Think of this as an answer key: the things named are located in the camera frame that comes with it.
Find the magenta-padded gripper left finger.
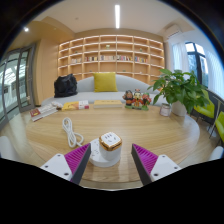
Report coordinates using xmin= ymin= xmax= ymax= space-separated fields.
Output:
xmin=39 ymin=143 xmax=92 ymax=186

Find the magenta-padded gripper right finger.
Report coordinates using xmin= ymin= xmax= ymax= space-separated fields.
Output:
xmin=130 ymin=143 xmax=183 ymax=186

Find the white gold-trimmed cube charger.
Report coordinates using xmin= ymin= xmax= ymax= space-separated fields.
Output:
xmin=98 ymin=131 xmax=123 ymax=162

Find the round white power strip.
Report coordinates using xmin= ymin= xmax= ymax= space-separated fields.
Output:
xmin=89 ymin=138 xmax=123 ymax=168

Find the white chair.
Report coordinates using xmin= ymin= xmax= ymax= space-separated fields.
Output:
xmin=209 ymin=145 xmax=224 ymax=162

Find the red and white magazine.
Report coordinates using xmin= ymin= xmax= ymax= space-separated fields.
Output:
xmin=29 ymin=103 xmax=63 ymax=122

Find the small white jar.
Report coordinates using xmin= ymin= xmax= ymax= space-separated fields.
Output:
xmin=159 ymin=102 xmax=173 ymax=118

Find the yellow and red booklet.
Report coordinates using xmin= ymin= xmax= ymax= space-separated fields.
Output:
xmin=61 ymin=100 xmax=90 ymax=112

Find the lime green chair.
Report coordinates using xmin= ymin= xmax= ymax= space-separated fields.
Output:
xmin=193 ymin=89 xmax=216 ymax=125
xmin=209 ymin=111 xmax=224 ymax=145

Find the colourful three-figure figurine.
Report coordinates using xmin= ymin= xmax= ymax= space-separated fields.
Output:
xmin=122 ymin=88 xmax=153 ymax=112

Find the green potted plant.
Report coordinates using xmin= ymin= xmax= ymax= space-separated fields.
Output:
xmin=147 ymin=68 xmax=211 ymax=118

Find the black bag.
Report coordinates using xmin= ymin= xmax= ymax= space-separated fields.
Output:
xmin=53 ymin=73 xmax=79 ymax=99

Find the flat yellow book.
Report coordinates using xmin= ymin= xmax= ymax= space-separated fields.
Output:
xmin=93 ymin=99 xmax=124 ymax=109

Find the grey curved sofa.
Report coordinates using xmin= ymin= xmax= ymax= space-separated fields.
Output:
xmin=41 ymin=73 xmax=168 ymax=107

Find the grey-framed glass door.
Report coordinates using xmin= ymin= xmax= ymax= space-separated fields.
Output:
xmin=0 ymin=43 xmax=37 ymax=131

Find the yellow cushion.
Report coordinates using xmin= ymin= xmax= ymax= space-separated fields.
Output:
xmin=92 ymin=72 xmax=119 ymax=93

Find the white sheer curtain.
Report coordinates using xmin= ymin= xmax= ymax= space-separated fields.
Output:
xmin=204 ymin=49 xmax=224 ymax=101
xmin=171 ymin=42 xmax=190 ymax=73

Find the dark-framed window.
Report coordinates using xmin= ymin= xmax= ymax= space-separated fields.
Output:
xmin=184 ymin=41 xmax=209 ymax=88

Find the wooden bookshelf unit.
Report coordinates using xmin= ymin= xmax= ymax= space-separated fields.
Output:
xmin=57 ymin=34 xmax=165 ymax=84

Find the white air conditioner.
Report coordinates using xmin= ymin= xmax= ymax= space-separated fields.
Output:
xmin=163 ymin=23 xmax=184 ymax=40

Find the long ceiling light strip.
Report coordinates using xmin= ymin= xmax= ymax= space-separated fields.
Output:
xmin=114 ymin=4 xmax=121 ymax=30

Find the white power cable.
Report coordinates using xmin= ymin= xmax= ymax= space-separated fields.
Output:
xmin=61 ymin=116 xmax=85 ymax=149

